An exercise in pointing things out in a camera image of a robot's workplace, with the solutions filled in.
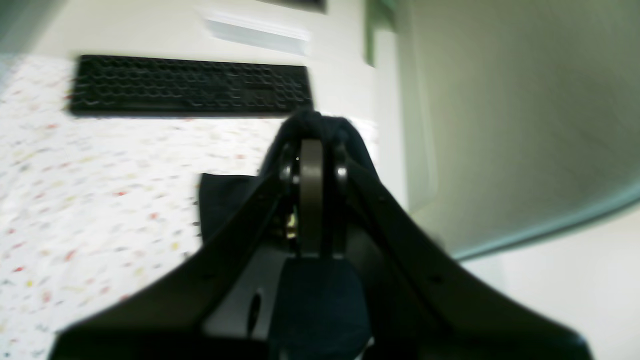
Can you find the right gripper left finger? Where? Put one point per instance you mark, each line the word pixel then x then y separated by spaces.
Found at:
pixel 216 305

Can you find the black t-shirt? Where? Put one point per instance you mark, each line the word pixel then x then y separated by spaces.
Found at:
pixel 320 310

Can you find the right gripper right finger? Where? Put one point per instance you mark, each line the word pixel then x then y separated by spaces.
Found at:
pixel 421 304

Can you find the terrazzo patterned tablecloth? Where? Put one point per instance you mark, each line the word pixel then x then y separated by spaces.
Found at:
pixel 94 209

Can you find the black computer keyboard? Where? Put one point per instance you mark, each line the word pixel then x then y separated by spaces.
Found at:
pixel 128 86

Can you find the frosted glass panel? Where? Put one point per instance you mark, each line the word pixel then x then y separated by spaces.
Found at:
pixel 521 117

